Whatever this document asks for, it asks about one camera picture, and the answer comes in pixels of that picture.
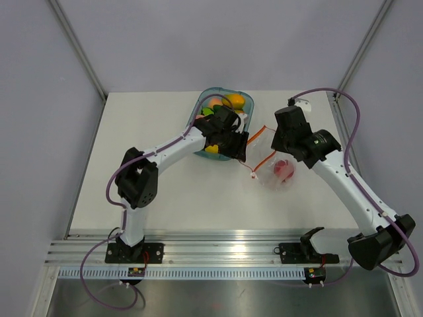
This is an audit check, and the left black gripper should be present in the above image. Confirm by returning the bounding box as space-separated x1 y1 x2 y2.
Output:
217 127 248 162

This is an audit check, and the red apple front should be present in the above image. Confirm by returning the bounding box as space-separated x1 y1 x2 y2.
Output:
273 160 295 182

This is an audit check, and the clear zip top bag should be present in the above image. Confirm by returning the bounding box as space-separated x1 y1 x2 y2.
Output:
240 125 296 191

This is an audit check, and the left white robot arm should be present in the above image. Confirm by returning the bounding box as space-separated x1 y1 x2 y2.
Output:
114 106 249 263

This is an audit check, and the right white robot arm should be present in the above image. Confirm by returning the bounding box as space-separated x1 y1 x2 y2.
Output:
271 106 416 270

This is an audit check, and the pale peach top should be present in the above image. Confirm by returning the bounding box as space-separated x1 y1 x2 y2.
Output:
208 97 223 108

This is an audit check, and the yellow lemon front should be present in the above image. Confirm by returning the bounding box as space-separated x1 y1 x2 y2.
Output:
204 145 219 154

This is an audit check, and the teal plastic fruit basket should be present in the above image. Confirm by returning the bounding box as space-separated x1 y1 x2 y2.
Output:
189 87 255 163

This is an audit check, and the orange yellow mango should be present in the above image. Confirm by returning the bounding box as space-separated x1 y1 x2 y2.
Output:
221 94 246 110

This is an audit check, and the right control board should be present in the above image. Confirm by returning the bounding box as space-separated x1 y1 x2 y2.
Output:
303 267 327 287

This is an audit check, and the control board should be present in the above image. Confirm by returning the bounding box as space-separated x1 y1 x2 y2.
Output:
128 267 145 277
303 267 327 287

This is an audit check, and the left control board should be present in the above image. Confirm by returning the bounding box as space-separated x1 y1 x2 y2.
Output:
128 267 145 277

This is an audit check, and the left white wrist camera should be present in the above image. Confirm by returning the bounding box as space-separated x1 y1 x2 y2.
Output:
236 113 249 130

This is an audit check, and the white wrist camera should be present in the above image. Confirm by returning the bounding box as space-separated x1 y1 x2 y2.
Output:
288 98 312 113
236 113 249 130

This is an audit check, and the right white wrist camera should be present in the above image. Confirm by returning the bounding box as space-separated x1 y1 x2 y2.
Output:
288 98 312 113

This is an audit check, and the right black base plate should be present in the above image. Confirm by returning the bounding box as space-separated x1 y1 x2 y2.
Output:
273 242 340 265

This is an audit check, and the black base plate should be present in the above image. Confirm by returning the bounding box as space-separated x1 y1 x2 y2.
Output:
104 243 164 264
273 242 340 265

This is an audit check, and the white slotted cable duct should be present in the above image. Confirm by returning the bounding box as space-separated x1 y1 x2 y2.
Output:
58 267 305 281

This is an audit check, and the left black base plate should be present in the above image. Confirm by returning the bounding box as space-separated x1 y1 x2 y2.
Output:
104 243 164 264

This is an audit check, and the right aluminium frame post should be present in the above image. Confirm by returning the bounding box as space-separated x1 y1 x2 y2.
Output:
337 0 396 91

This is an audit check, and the aluminium frame post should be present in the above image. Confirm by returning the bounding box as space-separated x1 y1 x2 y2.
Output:
337 0 396 91
46 0 108 104

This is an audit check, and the aluminium mounting rail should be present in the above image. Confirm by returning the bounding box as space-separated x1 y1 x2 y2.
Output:
44 229 403 267

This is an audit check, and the left aluminium frame post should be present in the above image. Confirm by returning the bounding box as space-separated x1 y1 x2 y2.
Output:
46 0 108 104

